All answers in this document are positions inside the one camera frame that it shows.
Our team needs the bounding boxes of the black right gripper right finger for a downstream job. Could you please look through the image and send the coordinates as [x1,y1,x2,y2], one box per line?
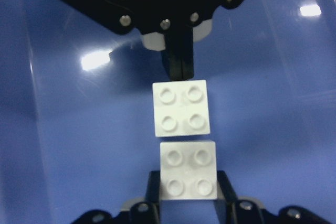
[214,170,329,223]

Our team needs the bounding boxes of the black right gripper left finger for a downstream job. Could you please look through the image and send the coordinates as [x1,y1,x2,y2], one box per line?
[73,170,160,223]

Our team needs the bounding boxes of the white block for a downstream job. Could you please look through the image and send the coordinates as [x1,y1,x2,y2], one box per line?
[160,141,217,200]
[152,80,211,137]

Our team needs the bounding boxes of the blue plastic tray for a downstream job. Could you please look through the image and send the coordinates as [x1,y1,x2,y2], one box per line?
[1,0,335,223]

